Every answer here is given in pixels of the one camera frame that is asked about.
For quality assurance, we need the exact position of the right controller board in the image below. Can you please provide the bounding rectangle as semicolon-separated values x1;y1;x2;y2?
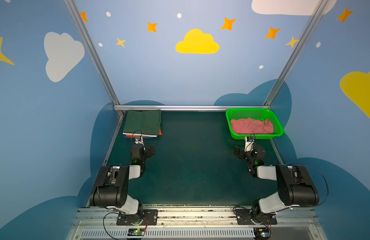
254;228;271;240

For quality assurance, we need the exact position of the controller board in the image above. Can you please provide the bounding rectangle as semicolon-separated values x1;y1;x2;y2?
254;228;271;240
128;229;146;237

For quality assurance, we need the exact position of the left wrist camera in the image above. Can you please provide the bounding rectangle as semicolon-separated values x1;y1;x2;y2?
135;136;144;145

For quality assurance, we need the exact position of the green plastic basket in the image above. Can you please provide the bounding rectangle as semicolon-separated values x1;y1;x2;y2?
226;108;284;140

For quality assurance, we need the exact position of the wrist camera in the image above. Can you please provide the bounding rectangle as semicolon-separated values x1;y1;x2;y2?
135;136;144;145
244;137;255;152

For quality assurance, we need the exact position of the aluminium frame post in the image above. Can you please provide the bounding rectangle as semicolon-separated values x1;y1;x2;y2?
64;0;120;106
263;0;329;108

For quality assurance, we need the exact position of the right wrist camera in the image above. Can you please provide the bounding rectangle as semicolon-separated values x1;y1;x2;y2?
244;137;255;152

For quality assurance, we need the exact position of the aluminium front rail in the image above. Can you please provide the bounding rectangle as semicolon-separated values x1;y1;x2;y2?
67;205;327;240

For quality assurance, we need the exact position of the folded blue t-shirt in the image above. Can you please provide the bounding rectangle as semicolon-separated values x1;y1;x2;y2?
124;135;154;139

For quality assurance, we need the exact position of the left aluminium frame post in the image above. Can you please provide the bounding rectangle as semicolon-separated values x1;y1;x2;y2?
64;0;120;106

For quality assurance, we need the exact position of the folded white t-shirt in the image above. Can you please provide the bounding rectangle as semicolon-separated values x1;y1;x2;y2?
123;133;157;138

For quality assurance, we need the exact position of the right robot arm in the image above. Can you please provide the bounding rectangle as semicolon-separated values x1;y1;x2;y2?
233;143;320;226

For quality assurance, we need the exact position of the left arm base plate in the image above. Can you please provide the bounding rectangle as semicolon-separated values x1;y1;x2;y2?
116;209;159;226

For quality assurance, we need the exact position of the folded orange t-shirt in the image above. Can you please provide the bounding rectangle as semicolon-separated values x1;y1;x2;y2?
132;129;162;136

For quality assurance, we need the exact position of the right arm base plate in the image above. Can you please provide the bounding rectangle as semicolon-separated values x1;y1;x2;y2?
233;208;277;226

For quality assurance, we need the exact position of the left controller board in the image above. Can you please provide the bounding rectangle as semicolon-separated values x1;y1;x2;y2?
128;229;146;237

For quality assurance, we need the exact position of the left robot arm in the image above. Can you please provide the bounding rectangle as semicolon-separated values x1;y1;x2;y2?
89;140;156;226

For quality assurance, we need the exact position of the right aluminium frame post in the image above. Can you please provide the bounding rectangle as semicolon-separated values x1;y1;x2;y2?
263;0;329;108

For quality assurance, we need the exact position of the pink red t-shirt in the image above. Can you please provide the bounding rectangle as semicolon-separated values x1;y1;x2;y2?
230;118;274;135

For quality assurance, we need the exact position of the rear aluminium frame bar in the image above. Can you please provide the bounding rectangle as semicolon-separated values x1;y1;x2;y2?
114;105;271;112

